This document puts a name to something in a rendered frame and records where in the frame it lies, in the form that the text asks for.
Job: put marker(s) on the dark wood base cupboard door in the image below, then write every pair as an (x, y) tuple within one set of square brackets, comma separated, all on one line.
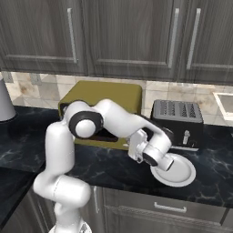
[(97, 221), (151, 223)]

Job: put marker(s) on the olive toaster oven door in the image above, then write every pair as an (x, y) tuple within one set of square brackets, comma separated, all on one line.
[(103, 145)]

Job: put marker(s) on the grey cylindrical appliance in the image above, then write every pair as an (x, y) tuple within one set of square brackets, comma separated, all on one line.
[(5, 103)]

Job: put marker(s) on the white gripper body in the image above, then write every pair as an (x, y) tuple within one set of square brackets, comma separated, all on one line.
[(137, 145)]

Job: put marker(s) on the silver toaster lever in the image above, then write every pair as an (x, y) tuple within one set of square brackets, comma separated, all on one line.
[(186, 137)]

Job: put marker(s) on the olive green toaster oven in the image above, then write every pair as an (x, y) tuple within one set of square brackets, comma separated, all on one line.
[(106, 94)]

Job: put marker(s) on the grey wall socket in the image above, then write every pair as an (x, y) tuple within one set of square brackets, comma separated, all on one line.
[(35, 79)]

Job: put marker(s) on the white round plate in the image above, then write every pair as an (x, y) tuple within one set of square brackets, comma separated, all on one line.
[(182, 173)]

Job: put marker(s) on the dark wood wall cupboard door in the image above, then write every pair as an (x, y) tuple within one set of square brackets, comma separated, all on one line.
[(215, 36), (36, 30), (127, 33)]

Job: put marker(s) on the dark wood drawer front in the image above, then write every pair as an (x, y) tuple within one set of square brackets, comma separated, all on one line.
[(136, 201)]

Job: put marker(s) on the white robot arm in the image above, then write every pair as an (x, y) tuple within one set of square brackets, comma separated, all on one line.
[(60, 145)]

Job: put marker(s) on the black toaster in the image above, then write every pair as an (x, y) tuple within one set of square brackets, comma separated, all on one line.
[(179, 116)]

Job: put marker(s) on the white window frame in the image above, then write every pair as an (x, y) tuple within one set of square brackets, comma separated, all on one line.
[(223, 104)]

